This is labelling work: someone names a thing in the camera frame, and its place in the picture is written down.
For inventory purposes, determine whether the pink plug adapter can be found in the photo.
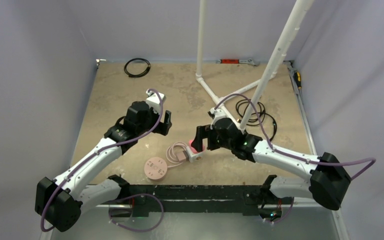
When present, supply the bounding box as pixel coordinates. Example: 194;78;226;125
188;139;206;152

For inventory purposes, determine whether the white cube power socket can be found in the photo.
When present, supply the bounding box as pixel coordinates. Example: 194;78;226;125
186;146;204;163

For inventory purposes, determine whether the pink round socket with cord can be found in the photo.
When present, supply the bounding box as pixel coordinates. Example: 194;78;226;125
143;142;189;182

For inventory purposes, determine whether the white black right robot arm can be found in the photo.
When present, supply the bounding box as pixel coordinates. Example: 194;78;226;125
191;117;352;211

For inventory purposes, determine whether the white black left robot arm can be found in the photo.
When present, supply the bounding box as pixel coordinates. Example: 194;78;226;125
34;97;172;233

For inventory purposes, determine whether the yellow black screwdriver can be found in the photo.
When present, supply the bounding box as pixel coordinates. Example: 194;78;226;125
293;71;302;90

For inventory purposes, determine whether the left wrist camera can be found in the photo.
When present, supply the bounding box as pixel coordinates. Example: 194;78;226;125
145;88;167;115

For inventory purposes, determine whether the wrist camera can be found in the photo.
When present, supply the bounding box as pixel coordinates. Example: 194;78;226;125
145;88;167;115
207;107;229;125

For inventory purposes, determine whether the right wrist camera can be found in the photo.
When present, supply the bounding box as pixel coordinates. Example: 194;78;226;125
207;107;229;125

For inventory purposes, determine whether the large black coiled cable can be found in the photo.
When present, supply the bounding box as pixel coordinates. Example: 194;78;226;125
235;98;278;142

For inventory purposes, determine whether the small black coiled cable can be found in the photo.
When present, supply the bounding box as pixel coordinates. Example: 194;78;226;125
123;57;151;79

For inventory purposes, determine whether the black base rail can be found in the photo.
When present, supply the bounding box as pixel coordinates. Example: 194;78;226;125
109;175;293;218

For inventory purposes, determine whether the red handled adjustable wrench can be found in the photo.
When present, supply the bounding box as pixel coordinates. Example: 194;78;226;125
216;58;260;67

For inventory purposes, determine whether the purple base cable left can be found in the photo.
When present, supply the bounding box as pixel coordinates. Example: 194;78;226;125
108;194;164;233

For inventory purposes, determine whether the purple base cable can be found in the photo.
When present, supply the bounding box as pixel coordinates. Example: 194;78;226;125
108;194;164;233
260;200;296;226

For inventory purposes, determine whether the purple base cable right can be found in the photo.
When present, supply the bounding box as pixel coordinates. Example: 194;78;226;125
260;200;296;226

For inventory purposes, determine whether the white PVC pipe frame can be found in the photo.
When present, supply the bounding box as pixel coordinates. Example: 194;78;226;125
195;0;315;132

